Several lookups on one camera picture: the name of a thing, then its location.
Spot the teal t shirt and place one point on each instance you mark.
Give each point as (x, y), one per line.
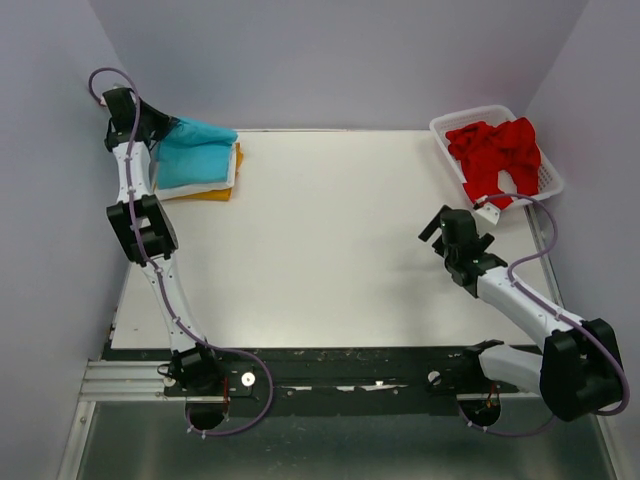
(195, 153)

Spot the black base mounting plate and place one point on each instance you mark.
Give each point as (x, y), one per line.
(333, 382)

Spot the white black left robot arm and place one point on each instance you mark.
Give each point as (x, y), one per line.
(148, 239)

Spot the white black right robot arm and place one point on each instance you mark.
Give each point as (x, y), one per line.
(578, 370)

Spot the folded white t shirt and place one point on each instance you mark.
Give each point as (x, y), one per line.
(200, 187)

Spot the aluminium frame rail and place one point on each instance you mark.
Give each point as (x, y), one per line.
(126, 428)

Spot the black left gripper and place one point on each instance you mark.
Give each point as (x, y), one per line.
(162, 122)

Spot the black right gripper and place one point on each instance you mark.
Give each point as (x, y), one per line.
(434, 225)

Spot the folded yellow t shirt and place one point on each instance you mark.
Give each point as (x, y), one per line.
(230, 185)

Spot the red t shirt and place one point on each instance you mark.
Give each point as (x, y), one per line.
(485, 151)

